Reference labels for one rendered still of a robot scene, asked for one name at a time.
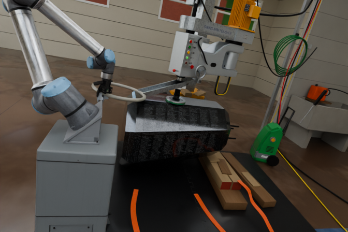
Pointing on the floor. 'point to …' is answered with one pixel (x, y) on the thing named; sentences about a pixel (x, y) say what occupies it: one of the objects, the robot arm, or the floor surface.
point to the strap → (201, 207)
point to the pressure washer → (269, 142)
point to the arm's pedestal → (74, 181)
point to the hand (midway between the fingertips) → (100, 100)
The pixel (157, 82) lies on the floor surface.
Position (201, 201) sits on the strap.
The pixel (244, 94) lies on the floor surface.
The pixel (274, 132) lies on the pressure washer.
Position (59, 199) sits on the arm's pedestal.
